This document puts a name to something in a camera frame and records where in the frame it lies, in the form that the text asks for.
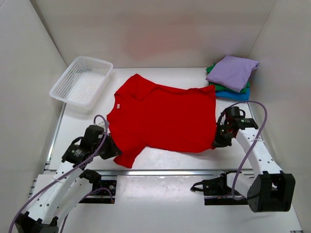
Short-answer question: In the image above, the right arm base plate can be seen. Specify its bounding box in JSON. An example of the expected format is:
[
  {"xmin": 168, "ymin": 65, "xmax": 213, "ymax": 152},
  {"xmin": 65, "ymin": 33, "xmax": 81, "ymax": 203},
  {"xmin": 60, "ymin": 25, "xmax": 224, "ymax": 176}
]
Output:
[{"xmin": 202, "ymin": 173, "xmax": 248, "ymax": 206}]

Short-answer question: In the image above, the red t shirt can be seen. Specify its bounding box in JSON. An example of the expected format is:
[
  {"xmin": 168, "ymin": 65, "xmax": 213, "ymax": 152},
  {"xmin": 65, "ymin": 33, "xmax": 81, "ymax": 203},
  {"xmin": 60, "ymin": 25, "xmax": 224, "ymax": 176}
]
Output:
[{"xmin": 107, "ymin": 74, "xmax": 216, "ymax": 168}]

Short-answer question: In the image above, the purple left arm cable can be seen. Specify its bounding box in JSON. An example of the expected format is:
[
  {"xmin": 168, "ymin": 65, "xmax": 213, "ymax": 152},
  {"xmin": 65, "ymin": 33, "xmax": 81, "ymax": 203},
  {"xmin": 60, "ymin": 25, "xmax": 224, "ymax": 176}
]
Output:
[{"xmin": 8, "ymin": 115, "xmax": 115, "ymax": 233}]

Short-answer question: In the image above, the green folded t shirt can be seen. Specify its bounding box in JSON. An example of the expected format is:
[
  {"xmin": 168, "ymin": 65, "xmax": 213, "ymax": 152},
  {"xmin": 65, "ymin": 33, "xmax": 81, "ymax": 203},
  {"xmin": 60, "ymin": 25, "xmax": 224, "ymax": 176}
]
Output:
[{"xmin": 206, "ymin": 62, "xmax": 251, "ymax": 93}]

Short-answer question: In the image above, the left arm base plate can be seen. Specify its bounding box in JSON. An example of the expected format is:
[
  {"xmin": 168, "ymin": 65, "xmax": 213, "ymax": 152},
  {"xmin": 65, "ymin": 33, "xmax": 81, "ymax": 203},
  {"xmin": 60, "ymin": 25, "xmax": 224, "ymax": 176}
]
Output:
[{"xmin": 79, "ymin": 176, "xmax": 117, "ymax": 204}]

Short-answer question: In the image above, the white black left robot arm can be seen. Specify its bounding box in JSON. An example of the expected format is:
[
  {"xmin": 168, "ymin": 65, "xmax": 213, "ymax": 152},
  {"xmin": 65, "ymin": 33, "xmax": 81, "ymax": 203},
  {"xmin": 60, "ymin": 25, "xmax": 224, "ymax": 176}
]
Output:
[{"xmin": 10, "ymin": 119, "xmax": 121, "ymax": 233}]

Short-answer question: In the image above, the lilac folded t shirt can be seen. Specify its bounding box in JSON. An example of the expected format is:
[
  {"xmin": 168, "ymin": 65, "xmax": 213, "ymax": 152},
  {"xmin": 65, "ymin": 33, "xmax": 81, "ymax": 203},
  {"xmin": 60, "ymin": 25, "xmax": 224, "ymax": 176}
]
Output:
[{"xmin": 206, "ymin": 55, "xmax": 259, "ymax": 92}]

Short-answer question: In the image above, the white plastic basket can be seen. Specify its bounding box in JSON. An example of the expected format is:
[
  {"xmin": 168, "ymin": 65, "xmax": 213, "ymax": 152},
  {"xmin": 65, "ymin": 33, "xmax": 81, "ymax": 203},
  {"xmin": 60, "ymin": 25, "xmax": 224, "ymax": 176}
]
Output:
[{"xmin": 49, "ymin": 56, "xmax": 113, "ymax": 111}]

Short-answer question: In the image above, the blue folded t shirt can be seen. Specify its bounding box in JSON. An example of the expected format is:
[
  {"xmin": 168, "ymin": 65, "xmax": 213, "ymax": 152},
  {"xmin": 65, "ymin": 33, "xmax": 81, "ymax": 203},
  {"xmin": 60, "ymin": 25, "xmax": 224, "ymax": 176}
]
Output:
[{"xmin": 215, "ymin": 88, "xmax": 250, "ymax": 101}]

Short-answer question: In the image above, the black cable at base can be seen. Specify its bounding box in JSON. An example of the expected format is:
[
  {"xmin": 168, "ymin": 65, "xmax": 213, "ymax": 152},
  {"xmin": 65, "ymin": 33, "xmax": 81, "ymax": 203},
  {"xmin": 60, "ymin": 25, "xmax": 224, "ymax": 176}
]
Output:
[{"xmin": 190, "ymin": 178, "xmax": 207, "ymax": 193}]

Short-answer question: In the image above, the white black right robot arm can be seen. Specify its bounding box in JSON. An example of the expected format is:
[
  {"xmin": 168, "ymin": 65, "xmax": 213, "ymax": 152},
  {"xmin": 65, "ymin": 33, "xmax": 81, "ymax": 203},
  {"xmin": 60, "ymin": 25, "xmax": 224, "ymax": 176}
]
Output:
[{"xmin": 212, "ymin": 106, "xmax": 295, "ymax": 213}]

